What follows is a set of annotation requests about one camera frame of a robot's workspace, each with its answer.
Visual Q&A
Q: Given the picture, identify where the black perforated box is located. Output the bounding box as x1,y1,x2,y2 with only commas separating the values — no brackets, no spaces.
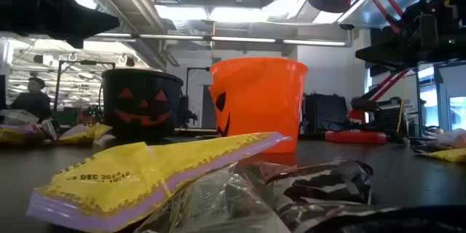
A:
374,106,403,135

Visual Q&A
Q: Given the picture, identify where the orange pumpkin face bucket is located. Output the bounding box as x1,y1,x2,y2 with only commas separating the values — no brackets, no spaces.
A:
208,57,309,154

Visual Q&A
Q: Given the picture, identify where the black machine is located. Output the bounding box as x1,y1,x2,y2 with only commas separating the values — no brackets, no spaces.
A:
178,94,200,127

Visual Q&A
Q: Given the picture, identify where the black pumpkin face bucket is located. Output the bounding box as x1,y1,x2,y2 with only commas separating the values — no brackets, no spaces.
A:
100,68,185,142

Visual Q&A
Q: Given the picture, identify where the silver candy bar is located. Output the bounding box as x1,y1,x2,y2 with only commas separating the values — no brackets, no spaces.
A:
413,128,466,151
40,117,60,141
0,108,40,125

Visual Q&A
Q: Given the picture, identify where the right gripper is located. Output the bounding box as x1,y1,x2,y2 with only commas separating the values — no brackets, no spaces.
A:
355,0,466,71

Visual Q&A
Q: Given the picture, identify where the black lamp cable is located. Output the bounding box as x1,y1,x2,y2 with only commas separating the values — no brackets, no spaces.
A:
320,118,368,133

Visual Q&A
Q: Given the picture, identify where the person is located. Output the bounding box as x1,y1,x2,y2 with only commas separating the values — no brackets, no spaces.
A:
9,76,52,122

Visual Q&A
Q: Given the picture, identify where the yellow hanging cable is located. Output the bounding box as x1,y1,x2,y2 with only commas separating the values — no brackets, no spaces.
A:
398,76,408,134

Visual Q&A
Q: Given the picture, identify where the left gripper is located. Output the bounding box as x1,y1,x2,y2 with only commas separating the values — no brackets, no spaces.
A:
0,0,121,50

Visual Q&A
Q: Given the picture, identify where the black metal frame stand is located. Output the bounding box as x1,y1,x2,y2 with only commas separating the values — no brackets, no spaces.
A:
53,60,117,114
184,66,212,98

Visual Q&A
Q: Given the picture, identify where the silver ventilation duct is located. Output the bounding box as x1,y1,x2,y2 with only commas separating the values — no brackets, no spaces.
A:
60,0,169,71

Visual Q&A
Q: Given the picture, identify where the black equipment box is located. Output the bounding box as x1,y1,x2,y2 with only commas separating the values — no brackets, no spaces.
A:
303,93,350,135

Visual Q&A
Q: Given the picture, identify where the long hanging light bar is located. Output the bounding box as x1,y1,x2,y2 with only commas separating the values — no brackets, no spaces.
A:
93,32,352,47

